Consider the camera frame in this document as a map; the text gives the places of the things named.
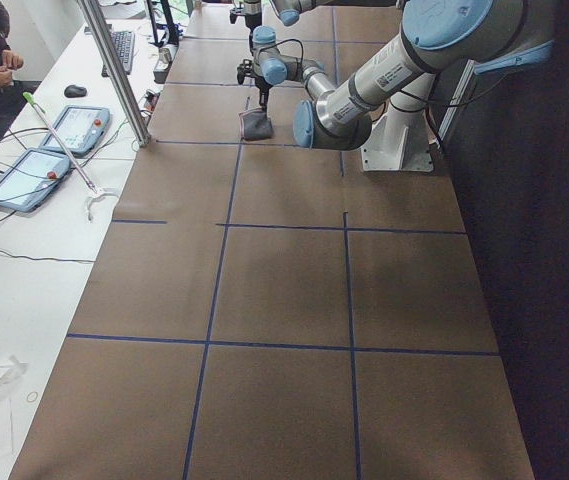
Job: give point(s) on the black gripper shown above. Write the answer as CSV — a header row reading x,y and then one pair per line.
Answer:
x,y
262,86

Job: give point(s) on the pink and grey towel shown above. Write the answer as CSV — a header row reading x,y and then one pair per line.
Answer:
x,y
255,125

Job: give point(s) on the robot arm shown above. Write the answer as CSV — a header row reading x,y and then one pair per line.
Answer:
x,y
274,62
499,36

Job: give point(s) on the black keyboard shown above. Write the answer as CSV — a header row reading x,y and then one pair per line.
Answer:
x,y
124,44

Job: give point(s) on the upper teach pendant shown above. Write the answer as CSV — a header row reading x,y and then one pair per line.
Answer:
x,y
81,127

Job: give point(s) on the teach pendant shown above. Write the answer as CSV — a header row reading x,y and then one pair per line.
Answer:
x,y
81,127
27,183

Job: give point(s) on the black computer mouse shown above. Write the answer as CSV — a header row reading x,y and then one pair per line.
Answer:
x,y
75,91

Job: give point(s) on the lower teach pendant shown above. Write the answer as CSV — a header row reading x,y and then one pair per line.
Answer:
x,y
27,183

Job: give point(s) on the rubber band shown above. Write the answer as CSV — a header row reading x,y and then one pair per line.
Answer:
x,y
32,397

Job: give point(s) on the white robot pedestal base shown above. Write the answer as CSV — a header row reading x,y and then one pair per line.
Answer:
x,y
399,139

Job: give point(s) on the aluminium frame post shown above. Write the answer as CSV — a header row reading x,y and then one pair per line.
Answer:
x,y
95,20

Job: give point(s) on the green handled grabber stick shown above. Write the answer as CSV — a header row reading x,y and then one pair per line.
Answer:
x,y
96,193

